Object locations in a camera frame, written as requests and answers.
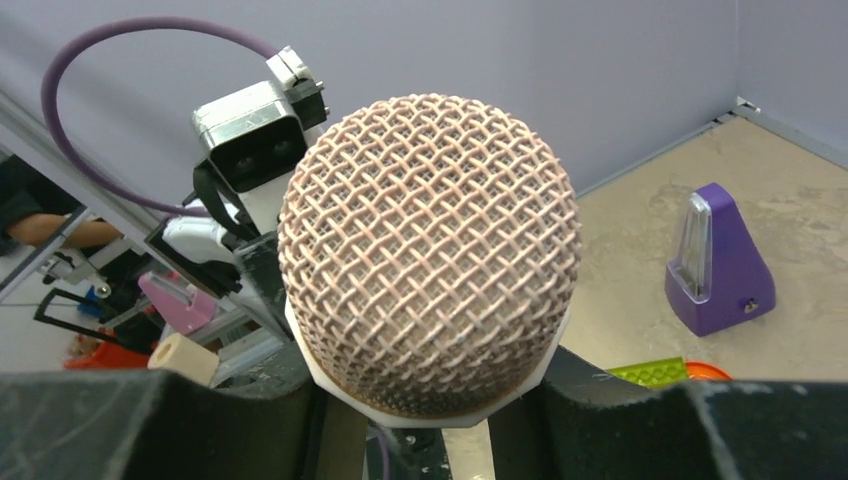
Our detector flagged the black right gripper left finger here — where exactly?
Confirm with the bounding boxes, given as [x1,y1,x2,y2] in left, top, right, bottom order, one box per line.
[1,344,317,479]

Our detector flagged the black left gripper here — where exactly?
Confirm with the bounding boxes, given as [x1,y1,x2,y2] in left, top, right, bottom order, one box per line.
[234,232,294,341]

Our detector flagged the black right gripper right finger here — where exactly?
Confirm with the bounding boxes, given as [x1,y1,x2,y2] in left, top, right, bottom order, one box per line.
[488,348,847,479]

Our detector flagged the pink microphone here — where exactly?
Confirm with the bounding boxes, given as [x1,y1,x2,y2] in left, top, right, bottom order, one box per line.
[278,94,582,428]

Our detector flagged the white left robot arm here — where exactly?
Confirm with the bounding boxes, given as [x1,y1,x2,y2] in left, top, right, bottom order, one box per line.
[145,217,293,341]

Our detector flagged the lime long toy brick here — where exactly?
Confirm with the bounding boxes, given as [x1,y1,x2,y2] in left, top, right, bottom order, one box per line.
[608,357,689,389]

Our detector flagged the orange curved track piece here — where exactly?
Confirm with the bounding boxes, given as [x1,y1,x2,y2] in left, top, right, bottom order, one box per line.
[685,361,732,381]

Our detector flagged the purple metronome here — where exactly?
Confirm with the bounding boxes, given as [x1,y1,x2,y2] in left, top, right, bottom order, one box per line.
[664,183,777,337]

